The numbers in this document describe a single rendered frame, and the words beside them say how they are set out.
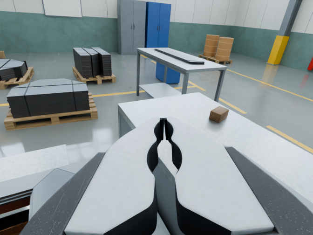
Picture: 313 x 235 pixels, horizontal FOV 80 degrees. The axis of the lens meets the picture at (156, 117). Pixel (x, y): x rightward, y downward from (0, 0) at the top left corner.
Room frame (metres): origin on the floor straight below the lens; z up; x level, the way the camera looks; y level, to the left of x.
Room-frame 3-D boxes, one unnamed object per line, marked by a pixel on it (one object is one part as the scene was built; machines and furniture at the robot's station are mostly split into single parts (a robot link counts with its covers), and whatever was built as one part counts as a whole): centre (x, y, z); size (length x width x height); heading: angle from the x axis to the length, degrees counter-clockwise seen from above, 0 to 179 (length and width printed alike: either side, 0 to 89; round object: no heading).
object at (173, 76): (4.93, -0.21, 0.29); 0.61 x 0.43 x 0.57; 26
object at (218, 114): (0.91, -0.33, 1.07); 0.10 x 0.06 x 0.05; 139
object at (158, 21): (8.80, 0.29, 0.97); 1.00 x 0.49 x 1.95; 117
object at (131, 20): (8.30, 1.27, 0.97); 1.00 x 0.49 x 1.95; 117
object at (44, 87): (2.71, 1.65, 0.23); 1.20 x 0.80 x 0.47; 115
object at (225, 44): (8.19, -2.26, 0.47); 1.32 x 0.80 x 0.95; 27
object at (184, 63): (3.20, -0.23, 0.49); 1.60 x 0.70 x 0.99; 30
